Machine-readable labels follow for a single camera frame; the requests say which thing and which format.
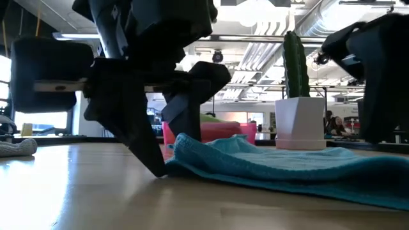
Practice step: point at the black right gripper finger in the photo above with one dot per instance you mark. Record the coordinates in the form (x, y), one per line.
(386, 105)

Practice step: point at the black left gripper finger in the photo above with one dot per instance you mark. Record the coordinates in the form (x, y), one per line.
(188, 108)
(128, 127)

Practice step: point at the pink plastic bin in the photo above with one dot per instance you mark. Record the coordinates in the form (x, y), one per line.
(223, 132)

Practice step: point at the blue microfiber towel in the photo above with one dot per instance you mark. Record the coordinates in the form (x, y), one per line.
(271, 163)

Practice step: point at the grey microfiber towel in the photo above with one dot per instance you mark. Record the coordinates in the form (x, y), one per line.
(16, 147)

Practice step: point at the black ceiling spotlight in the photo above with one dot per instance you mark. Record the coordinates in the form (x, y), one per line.
(217, 56)
(354, 82)

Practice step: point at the person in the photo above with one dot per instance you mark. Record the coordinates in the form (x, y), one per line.
(337, 126)

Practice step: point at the long ceiling light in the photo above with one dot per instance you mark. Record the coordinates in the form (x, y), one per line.
(313, 40)
(76, 36)

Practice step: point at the green cactus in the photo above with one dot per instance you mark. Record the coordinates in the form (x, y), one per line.
(295, 64)

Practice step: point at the white faceted plant pot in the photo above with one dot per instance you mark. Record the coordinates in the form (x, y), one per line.
(300, 123)

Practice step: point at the yellow object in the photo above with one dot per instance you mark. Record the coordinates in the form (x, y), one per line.
(26, 129)

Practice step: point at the silver ventilation duct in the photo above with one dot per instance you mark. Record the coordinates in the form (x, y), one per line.
(319, 19)

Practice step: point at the black aluminium table frame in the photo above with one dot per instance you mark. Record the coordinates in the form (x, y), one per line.
(64, 139)

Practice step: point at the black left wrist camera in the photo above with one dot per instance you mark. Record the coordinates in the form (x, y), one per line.
(48, 73)

